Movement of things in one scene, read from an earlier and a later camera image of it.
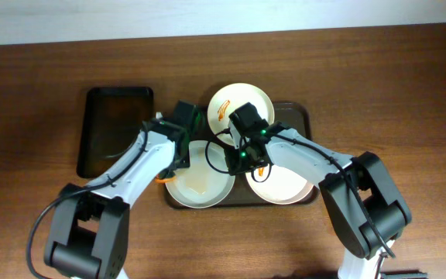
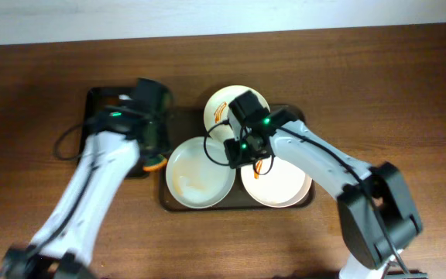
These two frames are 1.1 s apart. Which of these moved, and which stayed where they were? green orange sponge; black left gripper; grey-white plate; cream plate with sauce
Moved: green orange sponge; black left gripper
Stayed: grey-white plate; cream plate with sauce
